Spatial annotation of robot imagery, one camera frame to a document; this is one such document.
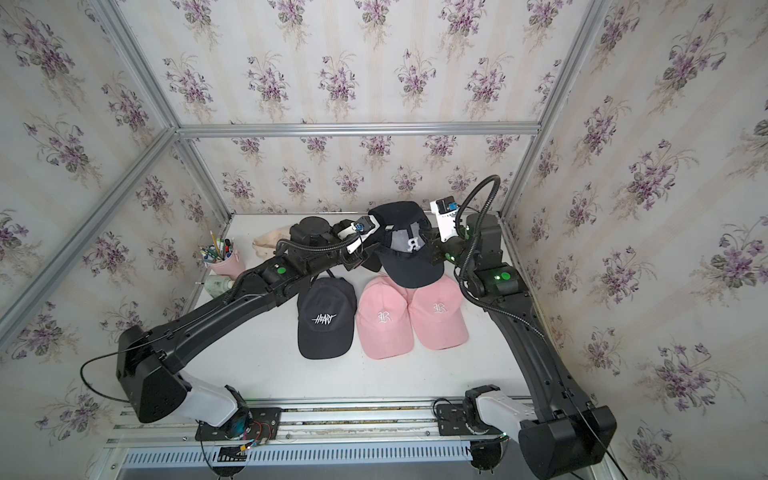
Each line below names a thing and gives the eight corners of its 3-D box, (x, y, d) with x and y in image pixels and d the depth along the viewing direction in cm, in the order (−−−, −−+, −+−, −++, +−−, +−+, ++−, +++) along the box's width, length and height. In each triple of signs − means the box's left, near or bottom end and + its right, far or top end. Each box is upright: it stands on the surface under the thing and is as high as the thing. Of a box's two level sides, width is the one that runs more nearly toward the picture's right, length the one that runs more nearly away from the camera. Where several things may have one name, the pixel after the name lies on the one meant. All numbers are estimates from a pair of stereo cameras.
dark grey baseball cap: (294, 358, 86) (287, 349, 80) (307, 289, 101) (302, 277, 95) (352, 358, 86) (350, 349, 80) (357, 289, 101) (355, 277, 95)
